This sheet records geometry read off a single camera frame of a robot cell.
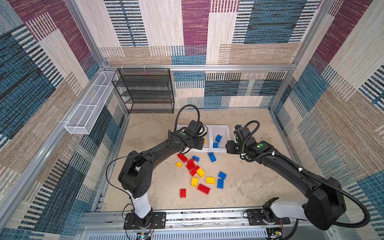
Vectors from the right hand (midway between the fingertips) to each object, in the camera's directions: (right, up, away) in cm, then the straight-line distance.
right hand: (230, 148), depth 84 cm
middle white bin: (-12, -1, +13) cm, 18 cm away
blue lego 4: (-4, -16, +4) cm, 17 cm away
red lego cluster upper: (-22, -11, +8) cm, 26 cm away
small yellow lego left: (-29, -11, +8) cm, 32 cm away
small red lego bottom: (-26, -24, -2) cm, 35 cm away
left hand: (-16, +4, +5) cm, 17 cm away
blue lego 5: (-6, -20, 0) cm, 21 cm away
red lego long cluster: (-21, -15, +5) cm, 26 cm away
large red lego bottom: (-15, -22, -2) cm, 27 cm away
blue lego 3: (-6, 0, +15) cm, 16 cm away
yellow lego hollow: (-14, +4, -3) cm, 15 cm away
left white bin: (-25, +12, -12) cm, 30 cm away
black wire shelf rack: (-55, +38, +26) cm, 71 cm away
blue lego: (-9, -7, +10) cm, 16 cm away
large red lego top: (-27, -7, +10) cm, 30 cm away
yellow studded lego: (-11, -18, +1) cm, 21 cm away
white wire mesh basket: (-88, +16, +8) cm, 89 cm away
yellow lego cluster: (-16, -14, +3) cm, 22 cm away
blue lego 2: (-4, +4, +16) cm, 17 cm away
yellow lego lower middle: (-20, -18, -1) cm, 27 cm away
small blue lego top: (-19, -8, +10) cm, 23 cm away
